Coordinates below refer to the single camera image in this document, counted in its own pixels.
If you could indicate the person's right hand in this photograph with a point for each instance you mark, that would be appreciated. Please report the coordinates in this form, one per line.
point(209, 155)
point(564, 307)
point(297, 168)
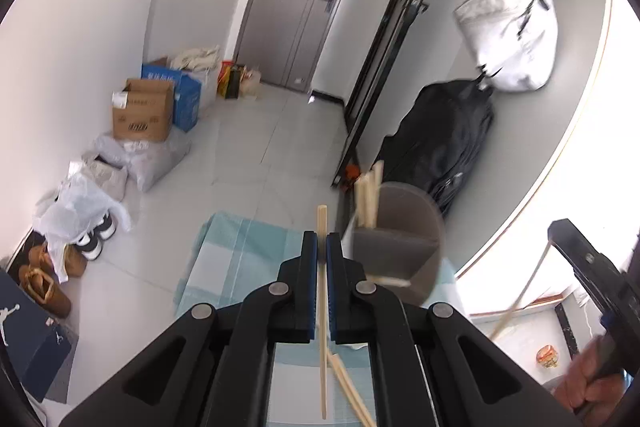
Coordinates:
point(585, 387)

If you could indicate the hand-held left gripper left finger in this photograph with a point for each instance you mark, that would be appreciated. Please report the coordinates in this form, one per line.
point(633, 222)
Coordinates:
point(312, 287)

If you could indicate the white tote bag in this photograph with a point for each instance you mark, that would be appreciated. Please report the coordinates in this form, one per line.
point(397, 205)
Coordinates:
point(515, 37)

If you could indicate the orange black tool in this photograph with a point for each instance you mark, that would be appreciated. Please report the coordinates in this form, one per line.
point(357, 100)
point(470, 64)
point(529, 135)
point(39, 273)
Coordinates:
point(351, 172)

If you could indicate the brown boot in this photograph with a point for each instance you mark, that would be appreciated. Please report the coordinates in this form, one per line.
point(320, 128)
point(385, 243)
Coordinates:
point(47, 294)
point(75, 264)

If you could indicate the orange round object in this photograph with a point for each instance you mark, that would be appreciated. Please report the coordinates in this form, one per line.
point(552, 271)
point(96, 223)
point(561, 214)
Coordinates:
point(547, 355)

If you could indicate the wooden chopstick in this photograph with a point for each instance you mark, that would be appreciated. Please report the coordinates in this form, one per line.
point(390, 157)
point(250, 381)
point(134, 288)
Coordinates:
point(529, 283)
point(376, 192)
point(345, 387)
point(322, 222)
point(360, 202)
point(357, 399)
point(368, 202)
point(395, 280)

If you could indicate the black white sneaker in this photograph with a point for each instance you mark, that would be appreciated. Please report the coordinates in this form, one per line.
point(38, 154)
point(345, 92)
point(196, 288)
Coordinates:
point(89, 248)
point(107, 229)

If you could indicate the beige cloth bag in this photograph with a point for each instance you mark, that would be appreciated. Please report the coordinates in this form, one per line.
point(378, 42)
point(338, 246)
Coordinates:
point(197, 57)

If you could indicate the yellow red bag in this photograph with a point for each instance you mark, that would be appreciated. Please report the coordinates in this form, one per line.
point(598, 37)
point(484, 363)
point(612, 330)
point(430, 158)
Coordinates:
point(223, 79)

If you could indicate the navy shoe box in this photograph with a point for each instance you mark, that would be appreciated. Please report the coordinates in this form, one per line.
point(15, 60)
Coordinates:
point(30, 347)

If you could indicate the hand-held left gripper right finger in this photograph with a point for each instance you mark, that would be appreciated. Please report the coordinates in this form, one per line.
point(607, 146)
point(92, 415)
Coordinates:
point(332, 287)

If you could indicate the teal checked tablecloth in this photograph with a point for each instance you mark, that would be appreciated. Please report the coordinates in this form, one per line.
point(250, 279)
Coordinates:
point(235, 257)

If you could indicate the brown cardboard box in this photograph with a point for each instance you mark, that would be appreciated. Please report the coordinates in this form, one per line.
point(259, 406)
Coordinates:
point(142, 119)

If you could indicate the black door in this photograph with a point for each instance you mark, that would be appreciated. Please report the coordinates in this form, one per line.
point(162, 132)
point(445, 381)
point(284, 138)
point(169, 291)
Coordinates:
point(395, 32)

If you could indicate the black backpack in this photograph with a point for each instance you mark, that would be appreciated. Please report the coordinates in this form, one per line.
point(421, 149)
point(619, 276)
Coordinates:
point(440, 132)

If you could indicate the small grey parcel bag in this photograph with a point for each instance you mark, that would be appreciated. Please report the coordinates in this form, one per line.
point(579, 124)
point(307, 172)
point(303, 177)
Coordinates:
point(107, 177)

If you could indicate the white grey utensil holder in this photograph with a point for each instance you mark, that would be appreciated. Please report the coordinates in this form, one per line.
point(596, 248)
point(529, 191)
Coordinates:
point(400, 232)

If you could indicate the black paper bag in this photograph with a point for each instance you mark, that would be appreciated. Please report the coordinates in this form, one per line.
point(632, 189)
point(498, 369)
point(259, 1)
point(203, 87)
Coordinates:
point(234, 84)

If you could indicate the beige paper bag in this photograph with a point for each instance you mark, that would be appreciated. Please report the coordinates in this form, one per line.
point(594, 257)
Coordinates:
point(251, 83)

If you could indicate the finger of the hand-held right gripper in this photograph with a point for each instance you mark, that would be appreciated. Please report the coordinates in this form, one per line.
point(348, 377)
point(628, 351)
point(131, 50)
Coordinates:
point(585, 254)

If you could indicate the blue cardboard box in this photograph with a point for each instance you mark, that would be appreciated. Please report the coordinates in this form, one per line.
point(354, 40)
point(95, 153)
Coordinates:
point(187, 104)

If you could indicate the large grey parcel bag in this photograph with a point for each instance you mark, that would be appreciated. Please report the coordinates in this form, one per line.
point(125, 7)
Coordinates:
point(155, 159)

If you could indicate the grey door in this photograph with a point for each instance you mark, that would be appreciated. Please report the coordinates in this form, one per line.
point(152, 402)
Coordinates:
point(295, 7)

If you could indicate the white plastic bag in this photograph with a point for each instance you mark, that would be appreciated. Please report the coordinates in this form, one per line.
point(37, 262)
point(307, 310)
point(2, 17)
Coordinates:
point(75, 212)

